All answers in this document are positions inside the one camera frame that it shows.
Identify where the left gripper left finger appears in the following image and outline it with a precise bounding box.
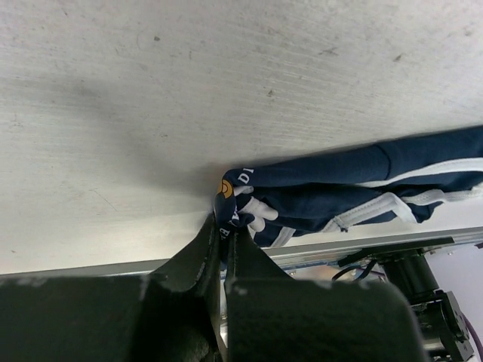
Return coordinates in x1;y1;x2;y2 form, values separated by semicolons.
1;216;223;361

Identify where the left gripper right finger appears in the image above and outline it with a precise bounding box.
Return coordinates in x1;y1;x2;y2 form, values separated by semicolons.
225;229;425;361

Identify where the navy blue underwear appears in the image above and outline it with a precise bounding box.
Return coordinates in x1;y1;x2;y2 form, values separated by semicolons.
214;126;482;259

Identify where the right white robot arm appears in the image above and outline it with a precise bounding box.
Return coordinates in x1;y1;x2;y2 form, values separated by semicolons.
332;246;482;361

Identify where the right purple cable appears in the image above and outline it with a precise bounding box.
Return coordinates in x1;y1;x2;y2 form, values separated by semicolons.
466;320;483;362

